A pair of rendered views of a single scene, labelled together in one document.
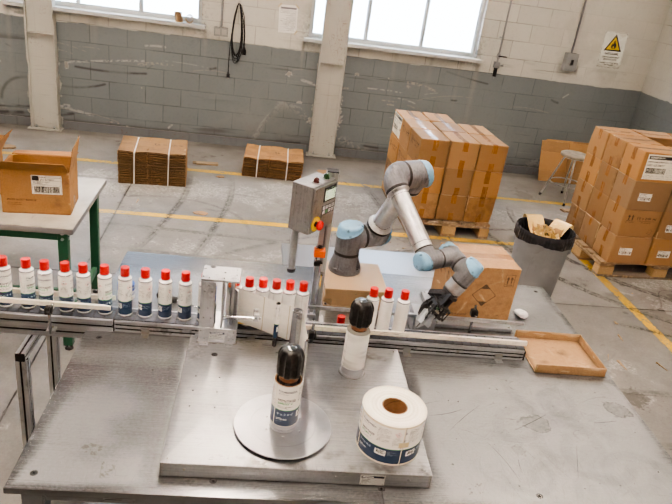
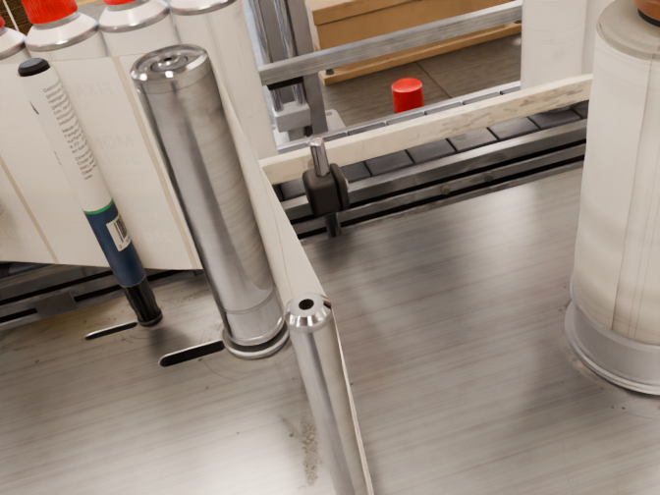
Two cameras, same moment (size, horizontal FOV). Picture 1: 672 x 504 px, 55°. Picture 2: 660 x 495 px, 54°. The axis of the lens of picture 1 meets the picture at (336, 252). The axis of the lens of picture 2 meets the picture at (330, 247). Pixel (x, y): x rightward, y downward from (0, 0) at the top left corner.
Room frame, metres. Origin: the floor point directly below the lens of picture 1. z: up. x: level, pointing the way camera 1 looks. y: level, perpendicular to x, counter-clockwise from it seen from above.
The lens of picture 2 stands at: (1.71, 0.04, 1.18)
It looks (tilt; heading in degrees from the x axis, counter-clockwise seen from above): 38 degrees down; 1
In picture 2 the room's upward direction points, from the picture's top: 12 degrees counter-clockwise
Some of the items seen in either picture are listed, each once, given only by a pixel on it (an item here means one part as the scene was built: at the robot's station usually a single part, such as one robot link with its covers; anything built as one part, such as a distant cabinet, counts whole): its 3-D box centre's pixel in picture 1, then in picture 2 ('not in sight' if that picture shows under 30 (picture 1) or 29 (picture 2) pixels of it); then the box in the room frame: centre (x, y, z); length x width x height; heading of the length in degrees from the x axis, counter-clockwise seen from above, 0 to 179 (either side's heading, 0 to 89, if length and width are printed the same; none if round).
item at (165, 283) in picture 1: (165, 294); not in sight; (2.14, 0.63, 0.98); 0.05 x 0.05 x 0.20
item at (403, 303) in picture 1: (401, 313); not in sight; (2.25, -0.30, 0.98); 0.05 x 0.05 x 0.20
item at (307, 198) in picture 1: (313, 203); not in sight; (2.29, 0.11, 1.38); 0.17 x 0.10 x 0.19; 153
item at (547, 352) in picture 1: (558, 352); not in sight; (2.35, -0.99, 0.85); 0.30 x 0.26 x 0.04; 97
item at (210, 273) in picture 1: (221, 273); not in sight; (2.07, 0.40, 1.14); 0.14 x 0.11 x 0.01; 97
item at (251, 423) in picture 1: (282, 425); not in sight; (1.60, 0.09, 0.89); 0.31 x 0.31 x 0.01
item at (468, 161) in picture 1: (439, 170); not in sight; (6.18, -0.90, 0.45); 1.20 x 0.84 x 0.89; 11
